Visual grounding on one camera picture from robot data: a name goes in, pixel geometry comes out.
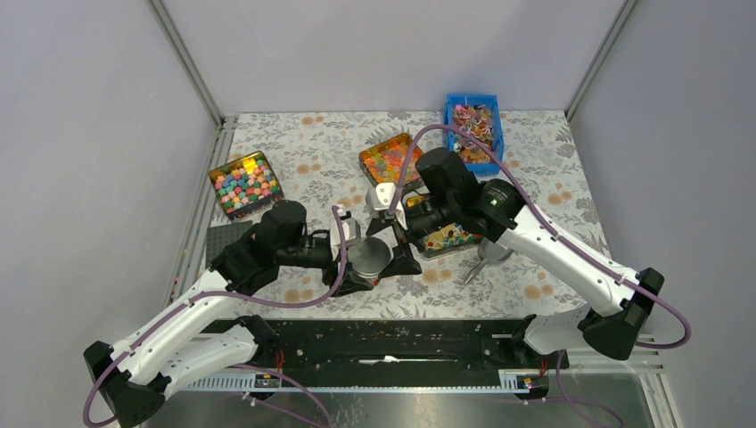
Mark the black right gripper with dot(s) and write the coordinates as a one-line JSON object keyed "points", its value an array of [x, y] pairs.
{"points": [[404, 262]]}

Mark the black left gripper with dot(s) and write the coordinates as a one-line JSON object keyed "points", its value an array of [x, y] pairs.
{"points": [[350, 283]]}

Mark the white jar lid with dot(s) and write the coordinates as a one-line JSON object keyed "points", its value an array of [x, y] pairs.
{"points": [[370, 251]]}

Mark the metal scoop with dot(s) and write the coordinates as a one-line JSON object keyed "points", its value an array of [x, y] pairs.
{"points": [[489, 253]]}

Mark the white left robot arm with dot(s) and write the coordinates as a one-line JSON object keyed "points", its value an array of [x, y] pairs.
{"points": [[133, 378]]}

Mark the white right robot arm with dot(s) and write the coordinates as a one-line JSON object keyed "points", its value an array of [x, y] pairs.
{"points": [[618, 300]]}

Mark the green tin with gummy candies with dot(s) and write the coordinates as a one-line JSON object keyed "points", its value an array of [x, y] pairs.
{"points": [[383, 162]]}

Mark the green tin with star candies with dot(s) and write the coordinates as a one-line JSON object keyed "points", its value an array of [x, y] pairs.
{"points": [[245, 185]]}

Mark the floral tablecloth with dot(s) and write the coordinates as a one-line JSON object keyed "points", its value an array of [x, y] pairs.
{"points": [[315, 157]]}

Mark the grey perforated plate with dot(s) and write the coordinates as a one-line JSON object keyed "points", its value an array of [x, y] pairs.
{"points": [[218, 237]]}

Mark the blue plastic bin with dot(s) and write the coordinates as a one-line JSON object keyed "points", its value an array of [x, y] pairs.
{"points": [[479, 116]]}

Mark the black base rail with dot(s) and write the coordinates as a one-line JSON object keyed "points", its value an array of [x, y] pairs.
{"points": [[477, 344]]}

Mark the aluminium frame rails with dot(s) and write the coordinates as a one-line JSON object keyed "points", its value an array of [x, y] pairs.
{"points": [[177, 130]]}

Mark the grey slotted cable duct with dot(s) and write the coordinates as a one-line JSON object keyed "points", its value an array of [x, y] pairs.
{"points": [[375, 379]]}

